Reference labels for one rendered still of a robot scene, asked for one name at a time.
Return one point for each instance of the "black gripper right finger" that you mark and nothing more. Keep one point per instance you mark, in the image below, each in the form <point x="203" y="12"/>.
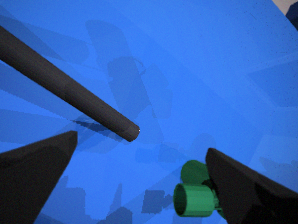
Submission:
<point x="248" y="197"/>

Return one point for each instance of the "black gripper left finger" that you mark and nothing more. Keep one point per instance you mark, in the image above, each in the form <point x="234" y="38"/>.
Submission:
<point x="28" y="175"/>

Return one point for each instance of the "dark green post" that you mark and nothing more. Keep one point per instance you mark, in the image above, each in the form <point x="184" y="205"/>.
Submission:
<point x="195" y="172"/>

